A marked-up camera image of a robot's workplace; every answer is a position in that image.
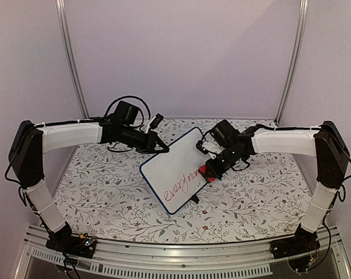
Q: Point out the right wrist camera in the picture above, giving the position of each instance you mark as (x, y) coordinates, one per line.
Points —
(223, 133)

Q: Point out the red whiteboard eraser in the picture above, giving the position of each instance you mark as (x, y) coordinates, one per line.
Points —
(206, 173)

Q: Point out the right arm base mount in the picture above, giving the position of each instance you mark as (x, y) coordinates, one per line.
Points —
(302, 242)

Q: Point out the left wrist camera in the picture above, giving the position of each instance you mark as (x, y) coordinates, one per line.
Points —
(152, 123)

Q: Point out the aluminium post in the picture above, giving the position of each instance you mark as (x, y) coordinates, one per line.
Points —
(295, 55)
(71, 62)

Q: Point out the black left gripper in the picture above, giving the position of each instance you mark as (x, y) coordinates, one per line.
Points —
(149, 147)

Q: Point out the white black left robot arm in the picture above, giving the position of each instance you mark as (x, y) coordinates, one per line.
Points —
(33, 142)

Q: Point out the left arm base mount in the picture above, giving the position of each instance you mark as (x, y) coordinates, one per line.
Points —
(64, 240)

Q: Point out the left rear aluminium post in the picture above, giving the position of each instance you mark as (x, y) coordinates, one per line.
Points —
(71, 62)

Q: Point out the small whiteboard blue frame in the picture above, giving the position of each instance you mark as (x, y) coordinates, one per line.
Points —
(173, 177)

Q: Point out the front aluminium rail frame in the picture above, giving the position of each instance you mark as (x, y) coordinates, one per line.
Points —
(120, 259)

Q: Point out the right rear aluminium post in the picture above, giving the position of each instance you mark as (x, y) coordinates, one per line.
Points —
(295, 55)

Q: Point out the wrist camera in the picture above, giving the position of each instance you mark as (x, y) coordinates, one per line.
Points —
(223, 133)
(152, 123)

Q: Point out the wire whiteboard stand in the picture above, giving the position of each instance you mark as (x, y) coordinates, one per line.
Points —
(195, 199)

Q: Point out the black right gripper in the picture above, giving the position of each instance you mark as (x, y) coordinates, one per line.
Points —
(212, 172)

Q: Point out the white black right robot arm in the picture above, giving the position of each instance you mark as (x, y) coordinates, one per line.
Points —
(323, 142)

